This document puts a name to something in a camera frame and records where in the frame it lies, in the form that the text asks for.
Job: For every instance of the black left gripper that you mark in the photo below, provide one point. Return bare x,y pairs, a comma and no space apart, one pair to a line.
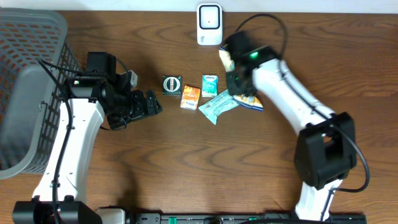
138,97

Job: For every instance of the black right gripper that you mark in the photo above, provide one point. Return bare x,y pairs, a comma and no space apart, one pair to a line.
232,88

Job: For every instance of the green round logo box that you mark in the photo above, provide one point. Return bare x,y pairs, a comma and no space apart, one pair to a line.
172,85

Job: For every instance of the orange tissue pack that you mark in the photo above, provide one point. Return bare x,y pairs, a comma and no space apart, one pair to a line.
190,98

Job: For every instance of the yellow snack bag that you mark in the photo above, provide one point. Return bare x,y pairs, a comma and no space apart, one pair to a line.
250,102

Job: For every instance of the teal tissue pack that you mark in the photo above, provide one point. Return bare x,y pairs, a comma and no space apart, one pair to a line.
209,86

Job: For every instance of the teal wet wipe packet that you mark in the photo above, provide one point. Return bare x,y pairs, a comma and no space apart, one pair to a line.
219,104

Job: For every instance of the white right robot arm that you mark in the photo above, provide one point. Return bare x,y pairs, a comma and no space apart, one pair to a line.
323,155

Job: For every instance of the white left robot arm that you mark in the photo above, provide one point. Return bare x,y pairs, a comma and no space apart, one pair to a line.
90,97

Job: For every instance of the white barcode scanner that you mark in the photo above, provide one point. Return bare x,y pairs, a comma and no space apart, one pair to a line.
209,24

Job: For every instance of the grey plastic basket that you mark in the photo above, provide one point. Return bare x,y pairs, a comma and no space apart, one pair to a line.
30,101

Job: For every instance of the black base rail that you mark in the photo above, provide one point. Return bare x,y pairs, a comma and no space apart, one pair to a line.
233,218

